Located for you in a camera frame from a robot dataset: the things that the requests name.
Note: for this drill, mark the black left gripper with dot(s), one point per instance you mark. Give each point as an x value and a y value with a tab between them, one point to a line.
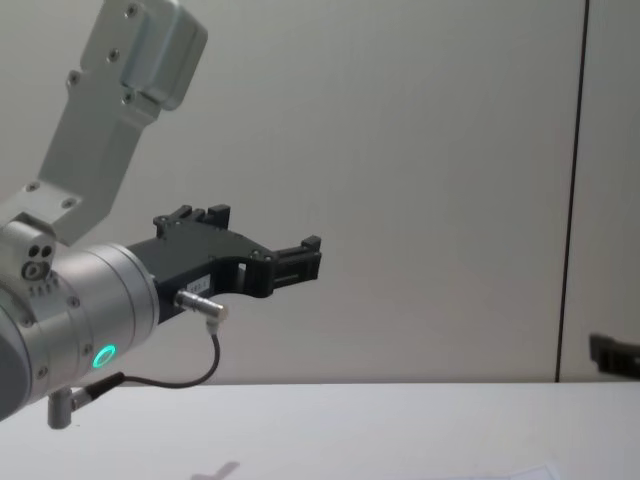
200	260

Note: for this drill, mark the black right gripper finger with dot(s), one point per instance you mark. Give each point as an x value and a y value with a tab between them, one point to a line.
617	355

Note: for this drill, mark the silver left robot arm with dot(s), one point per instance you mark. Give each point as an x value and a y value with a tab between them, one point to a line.
75	310

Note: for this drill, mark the white table cloth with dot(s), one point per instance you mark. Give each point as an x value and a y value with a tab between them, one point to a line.
320	430

